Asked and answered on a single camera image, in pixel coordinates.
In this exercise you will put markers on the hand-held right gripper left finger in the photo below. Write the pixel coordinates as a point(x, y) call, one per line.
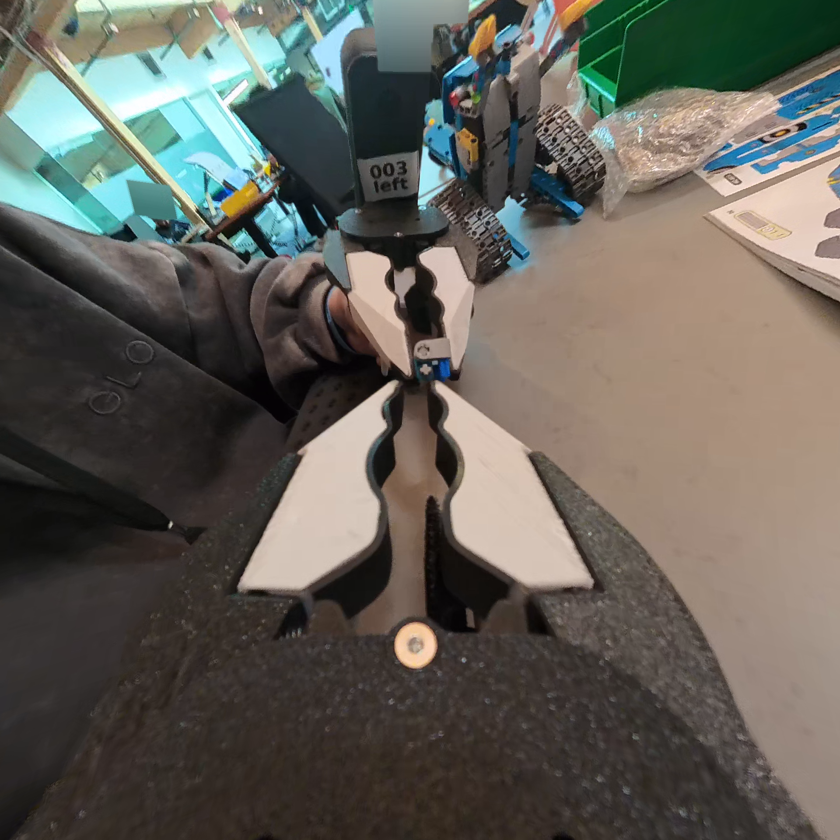
point(315, 525)

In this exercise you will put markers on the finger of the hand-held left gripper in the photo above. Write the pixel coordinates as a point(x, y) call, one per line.
point(456, 295)
point(371, 295)

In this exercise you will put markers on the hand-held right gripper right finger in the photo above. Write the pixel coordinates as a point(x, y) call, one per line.
point(512, 525)

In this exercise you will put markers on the small blue two-hole beam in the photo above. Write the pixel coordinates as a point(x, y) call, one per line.
point(430, 369)

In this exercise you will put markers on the person's left forearm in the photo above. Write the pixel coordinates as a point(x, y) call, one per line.
point(275, 315)

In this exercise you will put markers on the grey desk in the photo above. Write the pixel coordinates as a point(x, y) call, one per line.
point(656, 459)

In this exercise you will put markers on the person's left hand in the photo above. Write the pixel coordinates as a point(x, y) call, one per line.
point(344, 328)

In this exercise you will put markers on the black office chair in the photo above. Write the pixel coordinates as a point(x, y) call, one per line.
point(295, 144)

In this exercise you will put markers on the dark perforated panel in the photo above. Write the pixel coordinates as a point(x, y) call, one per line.
point(334, 413)

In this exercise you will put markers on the blue tracked toy robot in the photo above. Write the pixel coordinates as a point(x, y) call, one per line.
point(505, 131)

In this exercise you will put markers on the yellow box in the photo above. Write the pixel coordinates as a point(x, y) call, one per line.
point(239, 197)

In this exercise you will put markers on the clear plastic bag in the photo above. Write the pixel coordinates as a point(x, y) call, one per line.
point(676, 138)

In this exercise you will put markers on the green storage bin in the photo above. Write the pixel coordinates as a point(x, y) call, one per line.
point(709, 52)

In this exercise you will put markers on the instruction booklet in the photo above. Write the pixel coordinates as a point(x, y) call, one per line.
point(787, 236)

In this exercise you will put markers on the blue sticker sheet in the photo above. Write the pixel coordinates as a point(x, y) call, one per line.
point(774, 144)

